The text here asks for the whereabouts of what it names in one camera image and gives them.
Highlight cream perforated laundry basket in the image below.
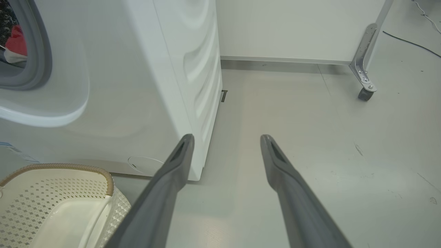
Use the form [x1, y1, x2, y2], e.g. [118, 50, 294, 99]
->
[0, 163, 131, 248]

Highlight thin black floor cable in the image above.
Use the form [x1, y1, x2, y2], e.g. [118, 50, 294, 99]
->
[382, 31, 441, 58]

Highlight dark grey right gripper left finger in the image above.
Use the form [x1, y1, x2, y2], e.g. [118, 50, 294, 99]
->
[103, 134, 195, 248]

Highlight white front-loading washing machine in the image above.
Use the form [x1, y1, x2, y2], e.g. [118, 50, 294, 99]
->
[0, 0, 223, 181]

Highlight thin white floor cable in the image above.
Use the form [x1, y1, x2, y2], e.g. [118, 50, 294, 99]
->
[412, 0, 441, 35]

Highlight white partition panel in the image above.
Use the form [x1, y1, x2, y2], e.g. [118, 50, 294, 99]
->
[215, 0, 393, 66]

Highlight blue energy label sticker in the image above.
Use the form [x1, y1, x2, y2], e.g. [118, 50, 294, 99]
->
[0, 141, 40, 163]

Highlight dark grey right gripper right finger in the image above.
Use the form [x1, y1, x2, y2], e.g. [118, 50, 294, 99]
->
[260, 134, 352, 248]

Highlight silver metal panel leg bracket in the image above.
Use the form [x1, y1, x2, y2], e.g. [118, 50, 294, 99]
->
[350, 23, 378, 93]

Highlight black caster wheel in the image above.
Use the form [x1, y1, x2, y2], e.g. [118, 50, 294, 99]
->
[358, 88, 374, 102]

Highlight red clothes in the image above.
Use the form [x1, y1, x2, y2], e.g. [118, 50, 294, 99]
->
[3, 24, 28, 64]

